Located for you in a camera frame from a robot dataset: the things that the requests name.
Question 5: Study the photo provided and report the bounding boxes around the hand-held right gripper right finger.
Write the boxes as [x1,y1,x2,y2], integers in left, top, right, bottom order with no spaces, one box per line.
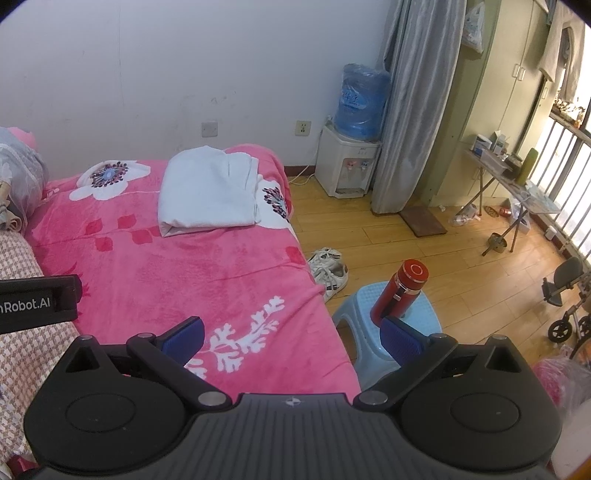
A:
[355,316,527,409]

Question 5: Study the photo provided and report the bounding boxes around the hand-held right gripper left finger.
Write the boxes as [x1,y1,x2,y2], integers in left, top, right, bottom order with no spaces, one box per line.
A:
[65,316,232,409]

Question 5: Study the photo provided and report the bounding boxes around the white button shirt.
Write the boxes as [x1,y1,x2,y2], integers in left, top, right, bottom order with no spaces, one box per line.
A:
[158,145,260,239]

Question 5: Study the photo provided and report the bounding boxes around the light blue plastic stool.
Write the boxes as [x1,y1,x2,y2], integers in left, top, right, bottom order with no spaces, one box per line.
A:
[331,281,444,393]

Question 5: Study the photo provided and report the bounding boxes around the red thermos bottle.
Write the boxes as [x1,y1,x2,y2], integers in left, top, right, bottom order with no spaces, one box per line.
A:
[370,259,430,326]

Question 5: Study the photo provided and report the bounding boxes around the pink floral blanket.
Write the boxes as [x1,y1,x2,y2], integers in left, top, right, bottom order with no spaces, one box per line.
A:
[21,144,362,402]

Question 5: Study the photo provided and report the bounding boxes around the beige checked woolen coat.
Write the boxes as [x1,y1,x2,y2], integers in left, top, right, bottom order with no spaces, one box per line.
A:
[0,230,83,464]

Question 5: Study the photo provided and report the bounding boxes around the white sneaker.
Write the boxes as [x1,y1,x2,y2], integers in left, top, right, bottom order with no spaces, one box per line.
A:
[318,263,349,304]
[307,247,345,274]

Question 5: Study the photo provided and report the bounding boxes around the brown floor mat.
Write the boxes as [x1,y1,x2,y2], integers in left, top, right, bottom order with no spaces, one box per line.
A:
[399,206,448,238]

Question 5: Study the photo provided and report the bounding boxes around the pale blue grey cloth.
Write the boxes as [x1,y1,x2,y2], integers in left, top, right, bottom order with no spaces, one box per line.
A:
[0,127,50,232]

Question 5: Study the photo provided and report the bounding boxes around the round metal tin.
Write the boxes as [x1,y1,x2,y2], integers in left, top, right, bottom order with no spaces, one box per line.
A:
[481,233,509,258]

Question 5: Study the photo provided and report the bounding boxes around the pink plastic bag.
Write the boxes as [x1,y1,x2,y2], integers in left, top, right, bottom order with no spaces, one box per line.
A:
[533,357,591,418]

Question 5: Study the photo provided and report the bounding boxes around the wheelchair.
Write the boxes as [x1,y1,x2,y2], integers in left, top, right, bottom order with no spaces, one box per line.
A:
[541,255,591,361]

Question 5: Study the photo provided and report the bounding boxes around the white water dispenser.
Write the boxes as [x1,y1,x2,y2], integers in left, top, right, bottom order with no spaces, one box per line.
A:
[315,122,382,199]

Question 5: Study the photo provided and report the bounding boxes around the folding table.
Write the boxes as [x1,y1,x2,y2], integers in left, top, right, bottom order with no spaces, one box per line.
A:
[459,138,563,256]

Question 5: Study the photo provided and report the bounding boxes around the green bottle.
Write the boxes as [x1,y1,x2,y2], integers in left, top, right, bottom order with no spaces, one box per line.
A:
[516,148,540,186]

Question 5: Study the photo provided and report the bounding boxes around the grey curtain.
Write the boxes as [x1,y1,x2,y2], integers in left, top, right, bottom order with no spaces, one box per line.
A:
[372,0,468,215]

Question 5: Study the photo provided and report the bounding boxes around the white window railing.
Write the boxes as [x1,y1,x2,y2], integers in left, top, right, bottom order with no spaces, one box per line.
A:
[526,113,591,261]

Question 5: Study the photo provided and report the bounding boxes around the blue water jug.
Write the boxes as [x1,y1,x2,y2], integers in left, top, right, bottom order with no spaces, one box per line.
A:
[333,64,391,141]

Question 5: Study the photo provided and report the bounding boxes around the green cabinet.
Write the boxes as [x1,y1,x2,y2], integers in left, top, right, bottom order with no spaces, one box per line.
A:
[431,0,552,206]

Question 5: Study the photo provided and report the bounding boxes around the hanging plastic bag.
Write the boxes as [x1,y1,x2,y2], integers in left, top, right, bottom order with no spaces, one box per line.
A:
[462,2,485,54]

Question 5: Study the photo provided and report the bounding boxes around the hanging garment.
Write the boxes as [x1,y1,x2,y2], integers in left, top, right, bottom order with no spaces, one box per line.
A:
[538,14,585,103]

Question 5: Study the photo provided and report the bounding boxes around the white power cord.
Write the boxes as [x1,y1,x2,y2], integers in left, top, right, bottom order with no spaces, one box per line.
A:
[285,131,326,186]

